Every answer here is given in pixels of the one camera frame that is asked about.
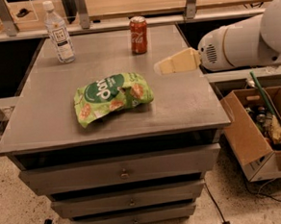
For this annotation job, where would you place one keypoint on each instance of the red coke can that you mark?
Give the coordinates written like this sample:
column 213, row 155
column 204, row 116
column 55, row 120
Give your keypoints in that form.
column 138, row 29

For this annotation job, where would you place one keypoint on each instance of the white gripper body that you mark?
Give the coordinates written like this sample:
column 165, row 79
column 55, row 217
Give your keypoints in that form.
column 212, row 53

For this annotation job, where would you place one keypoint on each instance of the bottom grey drawer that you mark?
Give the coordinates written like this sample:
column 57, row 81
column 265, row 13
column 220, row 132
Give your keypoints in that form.
column 148, row 215

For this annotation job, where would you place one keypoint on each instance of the grey drawer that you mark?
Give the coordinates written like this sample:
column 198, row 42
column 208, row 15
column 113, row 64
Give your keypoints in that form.
column 148, row 215
column 120, row 170
column 128, row 199

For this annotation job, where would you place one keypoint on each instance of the open cardboard box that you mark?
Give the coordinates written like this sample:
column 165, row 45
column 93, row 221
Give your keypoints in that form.
column 258, row 160

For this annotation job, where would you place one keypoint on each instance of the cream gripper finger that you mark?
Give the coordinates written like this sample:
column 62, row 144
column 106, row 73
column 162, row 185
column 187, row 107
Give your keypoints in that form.
column 185, row 60

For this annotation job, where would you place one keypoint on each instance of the green chip bag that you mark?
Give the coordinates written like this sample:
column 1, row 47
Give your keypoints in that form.
column 115, row 93

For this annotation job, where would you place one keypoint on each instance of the clear plastic water bottle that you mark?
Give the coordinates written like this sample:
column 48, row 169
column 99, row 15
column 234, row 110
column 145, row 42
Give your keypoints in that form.
column 58, row 33

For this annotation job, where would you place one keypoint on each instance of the green stick in box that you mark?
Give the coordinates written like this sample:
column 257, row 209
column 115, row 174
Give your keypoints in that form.
column 262, row 93

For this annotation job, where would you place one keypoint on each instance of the middle grey drawer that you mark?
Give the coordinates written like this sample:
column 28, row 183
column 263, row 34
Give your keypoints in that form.
column 128, row 199

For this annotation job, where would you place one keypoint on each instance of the top grey drawer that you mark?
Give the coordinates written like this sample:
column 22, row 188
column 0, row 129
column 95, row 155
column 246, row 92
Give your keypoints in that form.
column 120, row 170

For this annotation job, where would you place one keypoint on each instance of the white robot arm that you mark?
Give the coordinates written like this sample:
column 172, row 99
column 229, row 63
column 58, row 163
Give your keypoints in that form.
column 255, row 41

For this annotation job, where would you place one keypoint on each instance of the grey drawer cabinet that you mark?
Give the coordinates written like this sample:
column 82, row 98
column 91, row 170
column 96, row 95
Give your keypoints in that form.
column 43, row 130

